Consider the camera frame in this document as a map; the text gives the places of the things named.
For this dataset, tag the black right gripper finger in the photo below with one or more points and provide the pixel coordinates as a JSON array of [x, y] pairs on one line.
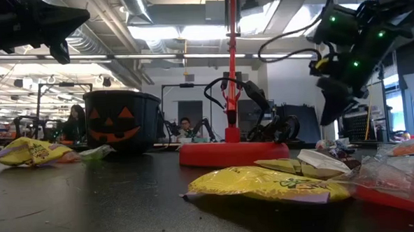
[[334, 100], [356, 104]]

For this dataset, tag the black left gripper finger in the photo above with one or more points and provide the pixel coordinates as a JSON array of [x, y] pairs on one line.
[[62, 19], [60, 52]]

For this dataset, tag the red desk lamp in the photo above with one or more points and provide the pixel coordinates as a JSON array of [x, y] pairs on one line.
[[233, 153]]

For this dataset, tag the black background robot arm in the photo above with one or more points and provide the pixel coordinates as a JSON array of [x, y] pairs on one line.
[[29, 127], [204, 128]]

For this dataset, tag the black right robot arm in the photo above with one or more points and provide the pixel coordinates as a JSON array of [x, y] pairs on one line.
[[339, 26]]

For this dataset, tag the orange candy clear wrapper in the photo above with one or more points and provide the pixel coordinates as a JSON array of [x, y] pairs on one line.
[[413, 148]]

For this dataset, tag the red candy clear wrapper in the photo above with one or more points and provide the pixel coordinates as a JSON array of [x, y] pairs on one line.
[[389, 195]]

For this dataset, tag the chocolate bar white-ended wrapper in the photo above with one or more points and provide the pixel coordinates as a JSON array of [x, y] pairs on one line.
[[321, 161]]

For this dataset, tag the black perforated crate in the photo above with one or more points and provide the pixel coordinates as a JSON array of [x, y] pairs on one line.
[[356, 125]]

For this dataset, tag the person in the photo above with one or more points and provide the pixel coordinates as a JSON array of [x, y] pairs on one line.
[[76, 123], [185, 125]]

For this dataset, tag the clear green candy wrapper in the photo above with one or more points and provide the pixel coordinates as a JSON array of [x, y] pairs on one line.
[[96, 153]]

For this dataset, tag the brown chocolate candy wrapper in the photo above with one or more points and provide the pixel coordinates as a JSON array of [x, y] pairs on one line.
[[350, 163]]

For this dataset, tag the black jack-o-lantern bucket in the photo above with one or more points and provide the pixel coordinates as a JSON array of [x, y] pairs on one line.
[[123, 123]]

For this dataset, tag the black background panel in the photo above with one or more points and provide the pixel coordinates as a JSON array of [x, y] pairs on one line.
[[308, 122]]

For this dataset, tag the black background rig frame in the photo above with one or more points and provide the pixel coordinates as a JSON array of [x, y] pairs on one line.
[[65, 84], [186, 85]]

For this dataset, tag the long ceiling light bar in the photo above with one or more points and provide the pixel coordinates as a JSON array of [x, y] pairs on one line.
[[148, 56]]

